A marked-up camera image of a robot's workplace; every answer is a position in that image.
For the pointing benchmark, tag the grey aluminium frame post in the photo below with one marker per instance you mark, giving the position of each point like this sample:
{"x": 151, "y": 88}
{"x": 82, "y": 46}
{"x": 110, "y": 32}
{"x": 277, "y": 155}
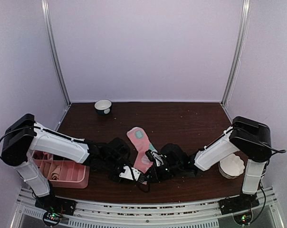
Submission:
{"x": 243, "y": 27}
{"x": 55, "y": 59}

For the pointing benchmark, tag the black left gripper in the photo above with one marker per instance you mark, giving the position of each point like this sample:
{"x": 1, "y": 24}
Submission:
{"x": 117, "y": 180}

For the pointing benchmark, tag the dark blue white bowl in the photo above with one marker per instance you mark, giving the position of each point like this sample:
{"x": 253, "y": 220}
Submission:
{"x": 103, "y": 107}

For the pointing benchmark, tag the aluminium front rail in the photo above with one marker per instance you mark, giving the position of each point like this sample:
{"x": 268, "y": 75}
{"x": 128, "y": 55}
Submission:
{"x": 195, "y": 214}

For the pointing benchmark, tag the pink plastic organizer tray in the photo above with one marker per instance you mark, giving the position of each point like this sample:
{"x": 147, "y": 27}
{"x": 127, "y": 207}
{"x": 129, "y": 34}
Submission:
{"x": 73, "y": 175}

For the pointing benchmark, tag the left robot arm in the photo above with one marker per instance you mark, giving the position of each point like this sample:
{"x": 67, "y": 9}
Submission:
{"x": 26, "y": 135}

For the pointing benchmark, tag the grey aluminium frame post right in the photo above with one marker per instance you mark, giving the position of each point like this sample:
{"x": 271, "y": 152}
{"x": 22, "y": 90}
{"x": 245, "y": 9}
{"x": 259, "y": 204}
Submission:
{"x": 243, "y": 27}

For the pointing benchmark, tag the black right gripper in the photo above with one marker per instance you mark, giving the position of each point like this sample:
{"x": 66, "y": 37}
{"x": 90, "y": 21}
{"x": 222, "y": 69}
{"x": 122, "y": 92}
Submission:
{"x": 155, "y": 179}

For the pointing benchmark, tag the pink sock with teal patches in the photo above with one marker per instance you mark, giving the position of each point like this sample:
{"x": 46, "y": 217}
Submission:
{"x": 141, "y": 142}

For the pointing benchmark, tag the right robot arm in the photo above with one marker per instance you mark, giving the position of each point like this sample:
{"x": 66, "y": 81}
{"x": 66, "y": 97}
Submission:
{"x": 246, "y": 136}

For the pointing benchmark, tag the grey aluminium frame post left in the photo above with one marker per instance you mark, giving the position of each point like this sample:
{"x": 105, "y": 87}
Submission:
{"x": 55, "y": 59}

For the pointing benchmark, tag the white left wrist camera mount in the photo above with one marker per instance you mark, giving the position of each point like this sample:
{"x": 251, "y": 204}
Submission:
{"x": 130, "y": 173}

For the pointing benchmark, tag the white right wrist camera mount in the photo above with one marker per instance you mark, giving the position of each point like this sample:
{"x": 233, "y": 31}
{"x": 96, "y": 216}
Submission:
{"x": 157, "y": 158}

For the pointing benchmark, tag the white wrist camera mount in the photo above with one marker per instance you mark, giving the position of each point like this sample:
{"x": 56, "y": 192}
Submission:
{"x": 130, "y": 173}
{"x": 157, "y": 158}

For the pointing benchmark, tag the white paper-lined bowl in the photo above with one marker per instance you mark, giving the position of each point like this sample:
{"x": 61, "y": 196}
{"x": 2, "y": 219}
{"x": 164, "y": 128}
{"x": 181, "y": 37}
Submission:
{"x": 231, "y": 167}

